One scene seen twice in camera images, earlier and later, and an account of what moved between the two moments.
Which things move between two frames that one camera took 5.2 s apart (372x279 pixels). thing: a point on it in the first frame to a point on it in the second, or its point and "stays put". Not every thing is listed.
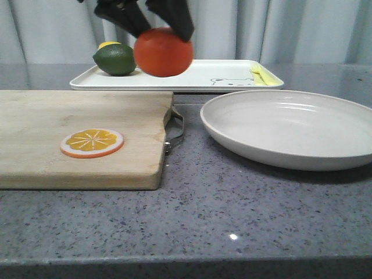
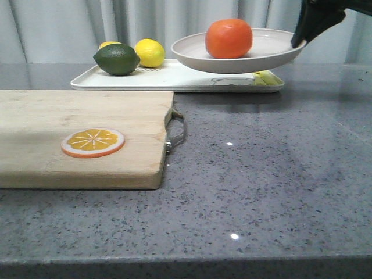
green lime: [115, 59] stays put
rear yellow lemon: [105, 43] stays put
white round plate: [294, 129] to [271, 48]
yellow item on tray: [262, 76] stays put
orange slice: [92, 143] stays put
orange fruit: [160, 52] to [228, 38]
